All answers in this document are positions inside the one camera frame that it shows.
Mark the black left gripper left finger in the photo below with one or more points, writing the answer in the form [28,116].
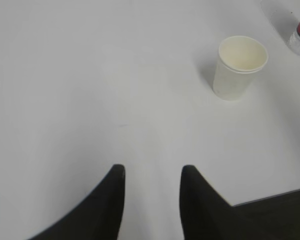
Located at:
[98,216]

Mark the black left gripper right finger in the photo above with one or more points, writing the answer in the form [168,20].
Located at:
[204,214]

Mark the white paper cup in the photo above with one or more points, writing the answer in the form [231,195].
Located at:
[240,59]

